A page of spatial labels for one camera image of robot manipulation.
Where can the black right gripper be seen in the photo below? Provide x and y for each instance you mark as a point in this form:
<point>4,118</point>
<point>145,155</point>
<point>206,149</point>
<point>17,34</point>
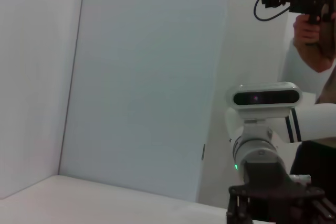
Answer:
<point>263,176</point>

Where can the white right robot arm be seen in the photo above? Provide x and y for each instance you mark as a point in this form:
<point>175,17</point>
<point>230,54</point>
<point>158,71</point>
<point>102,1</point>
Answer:
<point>257,145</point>

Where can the person forearm white sleeve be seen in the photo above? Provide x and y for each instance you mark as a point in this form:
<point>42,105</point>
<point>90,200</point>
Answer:
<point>302,72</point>

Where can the person hand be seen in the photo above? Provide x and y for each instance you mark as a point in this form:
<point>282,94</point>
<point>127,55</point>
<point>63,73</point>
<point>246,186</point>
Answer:
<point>304,31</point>

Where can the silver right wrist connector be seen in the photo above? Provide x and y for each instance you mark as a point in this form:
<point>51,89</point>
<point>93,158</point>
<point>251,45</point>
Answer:
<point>302,178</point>

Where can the person body brown vest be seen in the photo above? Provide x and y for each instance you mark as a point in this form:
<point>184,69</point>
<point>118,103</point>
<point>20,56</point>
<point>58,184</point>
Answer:
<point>329,43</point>

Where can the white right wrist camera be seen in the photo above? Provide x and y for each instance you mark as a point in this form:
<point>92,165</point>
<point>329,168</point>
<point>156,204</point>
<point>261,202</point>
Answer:
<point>262,98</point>

